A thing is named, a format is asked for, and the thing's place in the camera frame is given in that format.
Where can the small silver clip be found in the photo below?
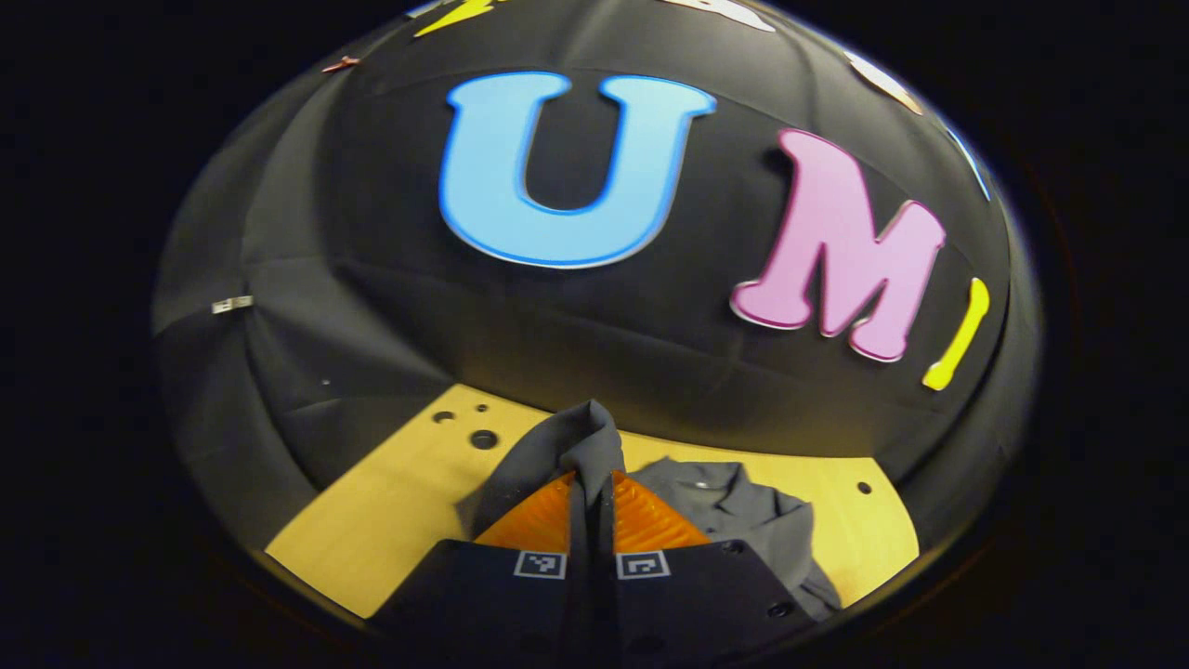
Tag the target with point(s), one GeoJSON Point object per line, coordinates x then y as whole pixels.
{"type": "Point", "coordinates": [230, 304]}

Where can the grey polo shirt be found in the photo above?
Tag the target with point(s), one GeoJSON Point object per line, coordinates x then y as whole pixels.
{"type": "Point", "coordinates": [734, 511]}

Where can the small red clip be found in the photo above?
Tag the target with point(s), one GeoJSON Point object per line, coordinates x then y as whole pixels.
{"type": "Point", "coordinates": [341, 64]}

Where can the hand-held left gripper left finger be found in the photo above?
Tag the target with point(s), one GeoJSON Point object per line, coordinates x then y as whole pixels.
{"type": "Point", "coordinates": [581, 595]}

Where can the black backdrop cloth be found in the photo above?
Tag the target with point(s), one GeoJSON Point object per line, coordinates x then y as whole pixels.
{"type": "Point", "coordinates": [576, 344]}

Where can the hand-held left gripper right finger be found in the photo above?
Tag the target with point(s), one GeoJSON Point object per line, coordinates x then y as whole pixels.
{"type": "Point", "coordinates": [606, 595]}

